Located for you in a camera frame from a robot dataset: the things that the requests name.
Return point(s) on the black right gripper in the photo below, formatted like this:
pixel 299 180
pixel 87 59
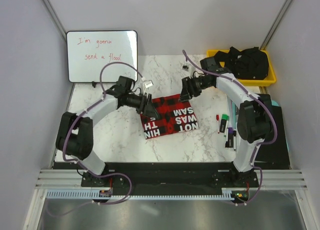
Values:
pixel 188 91

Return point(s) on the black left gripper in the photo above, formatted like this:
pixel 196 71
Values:
pixel 149 110

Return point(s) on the red black plaid shirt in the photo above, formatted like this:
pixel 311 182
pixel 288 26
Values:
pixel 175 117

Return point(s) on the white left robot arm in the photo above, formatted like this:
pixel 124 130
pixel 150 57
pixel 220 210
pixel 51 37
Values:
pixel 75 137

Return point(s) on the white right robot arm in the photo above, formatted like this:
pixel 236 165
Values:
pixel 255 122

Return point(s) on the black folder stack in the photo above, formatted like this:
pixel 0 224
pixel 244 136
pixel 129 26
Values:
pixel 275 156

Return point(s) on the red marker pen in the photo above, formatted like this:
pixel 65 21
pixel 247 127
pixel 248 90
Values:
pixel 218 123

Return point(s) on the green cap marker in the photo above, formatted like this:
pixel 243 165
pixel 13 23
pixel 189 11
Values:
pixel 223 123

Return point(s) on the purple cap marker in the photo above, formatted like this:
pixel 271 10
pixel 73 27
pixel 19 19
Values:
pixel 230 133

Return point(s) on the black shirt in bin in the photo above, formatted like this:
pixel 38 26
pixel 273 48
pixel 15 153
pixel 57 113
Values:
pixel 247 64

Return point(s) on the white dry erase board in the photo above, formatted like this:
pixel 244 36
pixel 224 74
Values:
pixel 89 51

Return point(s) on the yellow plastic bin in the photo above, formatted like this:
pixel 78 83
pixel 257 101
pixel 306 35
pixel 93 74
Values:
pixel 267 81

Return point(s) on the teal notebook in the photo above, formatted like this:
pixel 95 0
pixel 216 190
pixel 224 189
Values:
pixel 274 103

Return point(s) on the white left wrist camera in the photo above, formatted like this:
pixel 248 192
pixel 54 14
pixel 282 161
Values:
pixel 146 84

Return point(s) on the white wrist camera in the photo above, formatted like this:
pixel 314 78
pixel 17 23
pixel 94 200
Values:
pixel 146 84
pixel 189 68

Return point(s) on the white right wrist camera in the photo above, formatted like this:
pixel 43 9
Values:
pixel 189 68

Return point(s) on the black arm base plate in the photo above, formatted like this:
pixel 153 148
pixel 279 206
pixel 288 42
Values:
pixel 171 179

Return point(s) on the white slotted cable duct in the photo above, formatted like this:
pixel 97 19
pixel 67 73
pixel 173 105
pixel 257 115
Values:
pixel 91 194

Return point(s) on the aluminium frame rail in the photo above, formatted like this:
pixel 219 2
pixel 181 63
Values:
pixel 271 179

